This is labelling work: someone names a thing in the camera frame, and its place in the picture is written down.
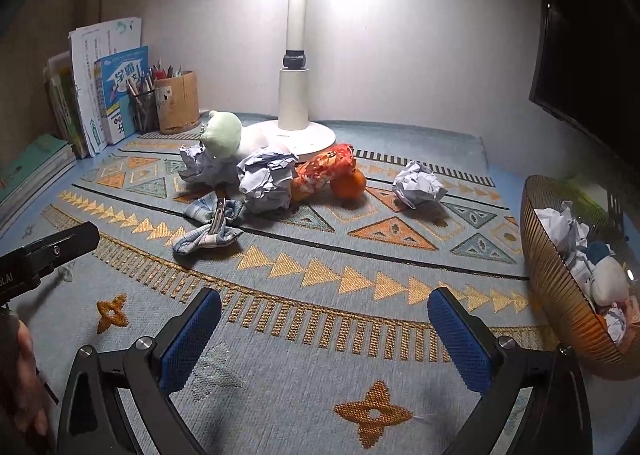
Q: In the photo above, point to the pink white green dango plush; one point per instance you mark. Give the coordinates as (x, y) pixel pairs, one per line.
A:
(222, 135)

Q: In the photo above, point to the black monitor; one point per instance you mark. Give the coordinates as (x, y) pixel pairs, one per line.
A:
(575, 60)

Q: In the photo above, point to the black mesh pen cup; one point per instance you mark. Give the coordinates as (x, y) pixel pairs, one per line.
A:
(144, 112)

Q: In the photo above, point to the stack of books and booklets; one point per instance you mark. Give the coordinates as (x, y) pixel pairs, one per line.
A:
(95, 45)

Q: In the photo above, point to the orange fruit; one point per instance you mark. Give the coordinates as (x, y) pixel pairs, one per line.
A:
(350, 186)

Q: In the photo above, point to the orange snack packet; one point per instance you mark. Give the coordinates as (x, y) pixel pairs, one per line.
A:
(325, 167)

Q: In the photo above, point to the silver metal clip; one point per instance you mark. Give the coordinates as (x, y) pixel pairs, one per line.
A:
(217, 220)

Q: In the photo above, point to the white desk lamp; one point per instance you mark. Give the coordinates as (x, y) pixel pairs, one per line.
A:
(295, 100)

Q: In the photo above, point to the wooden pen holder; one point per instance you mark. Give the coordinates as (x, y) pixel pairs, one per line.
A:
(177, 102)

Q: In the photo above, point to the blue and white plush toy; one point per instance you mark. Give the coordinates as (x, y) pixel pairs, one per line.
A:
(607, 280)

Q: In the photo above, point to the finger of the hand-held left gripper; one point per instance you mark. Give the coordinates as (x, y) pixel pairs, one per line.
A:
(60, 245)

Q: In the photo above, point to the blue patterned woven mat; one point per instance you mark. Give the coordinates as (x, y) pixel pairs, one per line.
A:
(300, 335)

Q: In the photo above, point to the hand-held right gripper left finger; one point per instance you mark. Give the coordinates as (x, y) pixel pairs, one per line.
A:
(192, 340)

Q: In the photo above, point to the bunch of coloured pencils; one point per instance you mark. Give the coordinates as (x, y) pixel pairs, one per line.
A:
(137, 82)

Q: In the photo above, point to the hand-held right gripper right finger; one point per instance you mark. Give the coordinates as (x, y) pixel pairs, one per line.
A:
(457, 340)

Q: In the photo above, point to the blue book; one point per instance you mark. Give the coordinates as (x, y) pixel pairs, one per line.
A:
(122, 80)

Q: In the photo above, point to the person's left hand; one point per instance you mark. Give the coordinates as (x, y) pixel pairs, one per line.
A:
(27, 380)

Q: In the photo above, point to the row of green books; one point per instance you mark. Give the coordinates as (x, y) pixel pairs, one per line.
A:
(62, 105)

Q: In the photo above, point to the green and white box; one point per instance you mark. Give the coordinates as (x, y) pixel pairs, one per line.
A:
(590, 195)

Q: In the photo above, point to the flat stack of teal books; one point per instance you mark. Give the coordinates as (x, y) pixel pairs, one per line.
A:
(35, 160)

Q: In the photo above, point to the bunch of pens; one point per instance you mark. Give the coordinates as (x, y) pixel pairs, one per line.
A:
(167, 70)

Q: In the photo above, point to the blue checked cloth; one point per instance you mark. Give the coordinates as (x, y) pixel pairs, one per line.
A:
(200, 235)

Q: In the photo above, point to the wicker basket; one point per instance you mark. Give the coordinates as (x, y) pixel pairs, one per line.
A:
(555, 295)

